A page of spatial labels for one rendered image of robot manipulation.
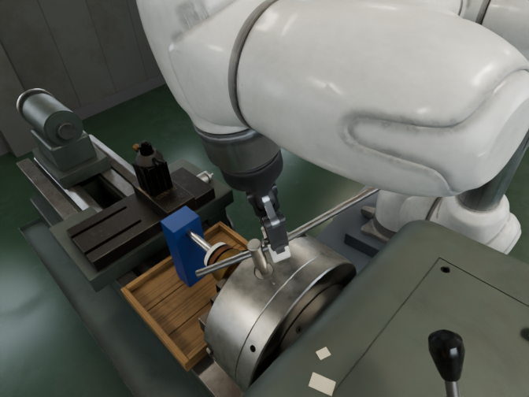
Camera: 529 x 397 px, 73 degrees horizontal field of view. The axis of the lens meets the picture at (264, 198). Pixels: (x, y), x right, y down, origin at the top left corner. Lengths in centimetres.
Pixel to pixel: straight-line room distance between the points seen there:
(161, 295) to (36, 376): 123
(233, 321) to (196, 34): 47
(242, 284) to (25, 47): 342
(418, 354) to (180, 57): 46
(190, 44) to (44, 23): 361
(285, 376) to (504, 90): 42
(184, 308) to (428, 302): 64
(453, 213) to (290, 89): 90
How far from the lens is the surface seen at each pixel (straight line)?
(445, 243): 69
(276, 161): 41
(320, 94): 21
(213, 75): 28
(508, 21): 73
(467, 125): 20
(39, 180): 171
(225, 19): 28
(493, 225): 110
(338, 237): 134
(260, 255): 57
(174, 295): 106
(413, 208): 116
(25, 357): 230
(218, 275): 80
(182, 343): 98
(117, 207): 124
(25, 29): 383
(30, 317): 243
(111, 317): 152
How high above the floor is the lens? 173
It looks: 41 degrees down
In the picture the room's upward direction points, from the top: 3 degrees counter-clockwise
